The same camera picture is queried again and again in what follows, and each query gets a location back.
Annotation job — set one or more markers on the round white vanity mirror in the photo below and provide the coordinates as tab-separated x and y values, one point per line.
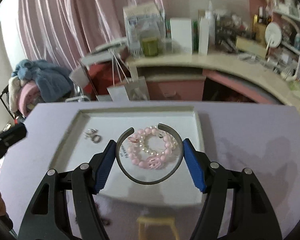
273	35

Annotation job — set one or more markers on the white lotion bottle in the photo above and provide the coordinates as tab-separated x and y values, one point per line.
209	15

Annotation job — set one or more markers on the white paper shopping bag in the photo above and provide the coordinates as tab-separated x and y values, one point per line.
123	88

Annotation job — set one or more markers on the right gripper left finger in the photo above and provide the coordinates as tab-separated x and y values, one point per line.
47	217

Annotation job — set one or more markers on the pearl cluster chain earring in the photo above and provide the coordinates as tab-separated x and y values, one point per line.
90	133

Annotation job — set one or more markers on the pile of folded blankets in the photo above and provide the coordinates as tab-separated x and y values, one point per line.
34	82

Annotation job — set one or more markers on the grey metal cuff bangle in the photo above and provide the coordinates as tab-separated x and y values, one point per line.
149	155

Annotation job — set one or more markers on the green glass jar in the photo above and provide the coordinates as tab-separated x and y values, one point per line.
150	46

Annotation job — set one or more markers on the white rectangular box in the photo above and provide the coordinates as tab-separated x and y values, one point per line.
181	35

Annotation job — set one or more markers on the white pink shelving unit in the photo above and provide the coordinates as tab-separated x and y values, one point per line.
286	14

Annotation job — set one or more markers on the clear bag of supplies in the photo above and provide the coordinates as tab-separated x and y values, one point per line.
143	21

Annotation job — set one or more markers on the white chair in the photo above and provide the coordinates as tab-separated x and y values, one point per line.
101	54

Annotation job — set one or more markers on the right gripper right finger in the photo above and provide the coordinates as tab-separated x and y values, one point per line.
252	215

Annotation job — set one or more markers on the cream yellow wristwatch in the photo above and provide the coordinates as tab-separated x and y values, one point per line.
156	222

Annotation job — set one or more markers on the grey shallow cardboard tray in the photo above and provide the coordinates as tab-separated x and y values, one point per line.
74	149

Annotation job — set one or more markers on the cream curved desk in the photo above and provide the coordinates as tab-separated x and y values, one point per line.
227	63

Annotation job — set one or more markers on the pink curtain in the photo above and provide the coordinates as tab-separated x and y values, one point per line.
63	31

